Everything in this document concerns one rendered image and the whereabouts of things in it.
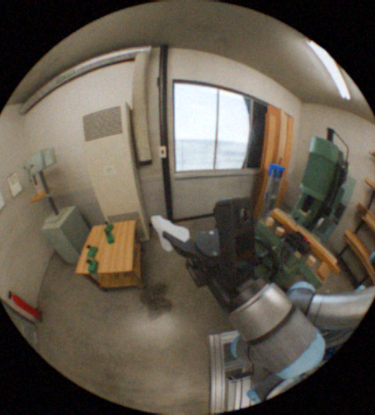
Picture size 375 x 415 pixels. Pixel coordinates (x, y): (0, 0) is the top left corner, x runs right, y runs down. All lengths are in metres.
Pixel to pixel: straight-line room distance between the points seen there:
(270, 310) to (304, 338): 0.06
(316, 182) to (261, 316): 0.69
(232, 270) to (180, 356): 1.30
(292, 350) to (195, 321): 1.26
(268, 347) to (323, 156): 0.73
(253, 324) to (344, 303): 0.20
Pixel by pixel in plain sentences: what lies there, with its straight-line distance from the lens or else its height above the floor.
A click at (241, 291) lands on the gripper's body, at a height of 1.23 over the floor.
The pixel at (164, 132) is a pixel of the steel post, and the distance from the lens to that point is 1.52.
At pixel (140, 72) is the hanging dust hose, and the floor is 2.17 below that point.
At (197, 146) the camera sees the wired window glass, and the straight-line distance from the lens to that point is 1.77.
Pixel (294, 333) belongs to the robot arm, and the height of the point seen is 1.25.
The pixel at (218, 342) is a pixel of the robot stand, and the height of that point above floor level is 0.23.
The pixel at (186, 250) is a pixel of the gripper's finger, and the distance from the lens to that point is 0.16.
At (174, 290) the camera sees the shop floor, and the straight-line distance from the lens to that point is 1.46.
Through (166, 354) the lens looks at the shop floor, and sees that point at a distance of 1.42.
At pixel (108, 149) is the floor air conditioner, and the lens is 1.38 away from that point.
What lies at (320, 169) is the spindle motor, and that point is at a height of 1.35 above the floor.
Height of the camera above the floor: 1.38
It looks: 33 degrees down
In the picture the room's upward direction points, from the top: straight up
